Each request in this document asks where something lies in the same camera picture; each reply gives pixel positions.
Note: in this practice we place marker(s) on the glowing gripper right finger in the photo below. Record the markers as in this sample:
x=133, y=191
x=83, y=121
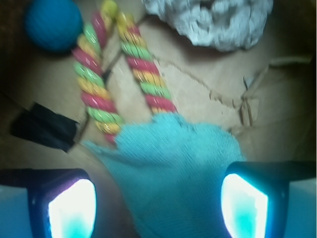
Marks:
x=270, y=199

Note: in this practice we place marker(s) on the multicolour twisted rope toy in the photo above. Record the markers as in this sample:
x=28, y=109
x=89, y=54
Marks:
x=92, y=80

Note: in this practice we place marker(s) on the light blue cloth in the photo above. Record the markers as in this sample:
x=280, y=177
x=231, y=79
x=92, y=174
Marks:
x=170, y=174

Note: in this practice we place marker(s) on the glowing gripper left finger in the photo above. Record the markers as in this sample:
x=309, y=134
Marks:
x=46, y=203

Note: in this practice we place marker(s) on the crumpled white paper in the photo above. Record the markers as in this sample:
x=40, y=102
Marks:
x=225, y=25

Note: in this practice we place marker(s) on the blue dimpled ball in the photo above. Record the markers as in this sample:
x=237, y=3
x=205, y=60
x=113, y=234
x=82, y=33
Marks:
x=53, y=25

